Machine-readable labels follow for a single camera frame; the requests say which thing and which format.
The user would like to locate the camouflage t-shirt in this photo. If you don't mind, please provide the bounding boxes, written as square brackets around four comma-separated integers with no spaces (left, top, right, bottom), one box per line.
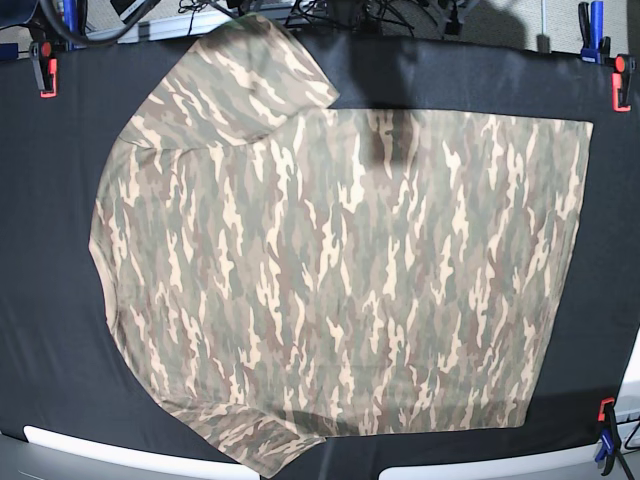
[89,14,593,477]

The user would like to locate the black table cloth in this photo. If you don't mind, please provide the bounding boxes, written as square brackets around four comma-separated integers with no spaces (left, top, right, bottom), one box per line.
[1,34,639,479]

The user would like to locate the orange black clamp far left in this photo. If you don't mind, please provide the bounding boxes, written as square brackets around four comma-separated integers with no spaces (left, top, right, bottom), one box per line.
[29,41,58,98]

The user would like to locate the orange black clamp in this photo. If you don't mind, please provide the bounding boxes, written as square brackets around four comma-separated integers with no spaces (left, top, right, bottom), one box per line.
[29,41,58,98]
[611,55,636,112]

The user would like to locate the blue clamp top left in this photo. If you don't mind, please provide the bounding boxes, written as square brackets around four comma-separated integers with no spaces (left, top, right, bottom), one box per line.
[57,0,87,36]

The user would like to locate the blue clamp top right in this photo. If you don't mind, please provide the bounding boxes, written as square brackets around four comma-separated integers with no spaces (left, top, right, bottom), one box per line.
[578,1,610,64]

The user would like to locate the orange black clamp far right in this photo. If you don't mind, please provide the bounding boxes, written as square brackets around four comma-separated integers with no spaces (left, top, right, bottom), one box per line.
[611,55,636,112]

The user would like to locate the blue orange clamp near right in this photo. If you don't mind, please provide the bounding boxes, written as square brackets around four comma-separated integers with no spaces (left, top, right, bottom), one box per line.
[594,397,621,477]

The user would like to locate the tangled black cables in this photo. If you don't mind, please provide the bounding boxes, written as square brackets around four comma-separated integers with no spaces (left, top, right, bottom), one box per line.
[284,0,464,36]

